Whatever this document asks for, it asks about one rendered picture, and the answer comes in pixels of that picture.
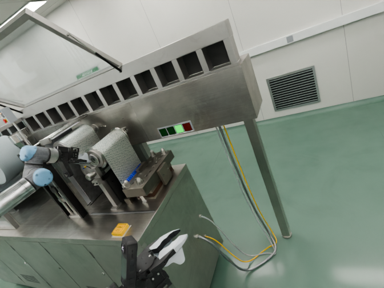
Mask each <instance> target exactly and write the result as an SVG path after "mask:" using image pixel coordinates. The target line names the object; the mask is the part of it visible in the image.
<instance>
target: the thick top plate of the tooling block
mask: <svg viewBox="0 0 384 288"><path fill-rule="evenodd" d="M166 152H167V153H166V154H165V155H162V153H161V152H157V153H156V156H154V157H151V156H150V158H149V159H148V160H147V161H146V164H145V166H144V167H143V168H142V170H141V171H140V172H137V173H136V174H135V175H134V176H133V177H132V179H131V180H130V181H129V183H130V184H131V186H130V187H129V188H125V187H124V188H123V190H122V191H123V192H124V194H125V196H126V197H141V196H147V195H148V194H149V192H150V191H151V190H152V188H153V187H154V185H155V184H156V183H157V181H158V180H159V175H158V173H157V170H158V169H159V168H160V166H161V165H162V164H163V162H166V163H167V165H169V164H170V162H171V161H172V160H173V158H174V154H173V152H172V150H167V151H166ZM137 178H140V179H141V180H143V182H144V184H143V185H141V186H138V183H137Z"/></svg>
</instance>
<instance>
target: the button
mask: <svg viewBox="0 0 384 288"><path fill-rule="evenodd" d="M128 228H129V225H128V224H127V223H119V224H118V225H117V226H116V228H115V229H114V230H113V232H112V233H111V234H112V235H113V236H116V237H122V236H123V235H124V233H125V232H126V230H127V229H128Z"/></svg>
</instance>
